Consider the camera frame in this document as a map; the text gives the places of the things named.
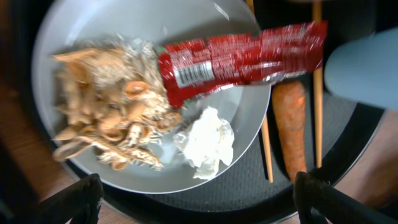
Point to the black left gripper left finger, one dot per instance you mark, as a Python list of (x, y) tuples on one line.
[(78, 203)]

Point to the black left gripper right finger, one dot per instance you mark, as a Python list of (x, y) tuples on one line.
[(318, 202)]

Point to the white tissue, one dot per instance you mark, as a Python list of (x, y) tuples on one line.
[(206, 143)]

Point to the light blue cup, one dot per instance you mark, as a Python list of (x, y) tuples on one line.
[(365, 70)]

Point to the red snack wrapper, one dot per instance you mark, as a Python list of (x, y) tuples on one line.
[(202, 66)]

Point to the orange carrot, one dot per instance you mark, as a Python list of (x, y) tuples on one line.
[(288, 102)]

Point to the peanut shells and rice scraps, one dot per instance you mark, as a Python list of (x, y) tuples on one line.
[(115, 102)]

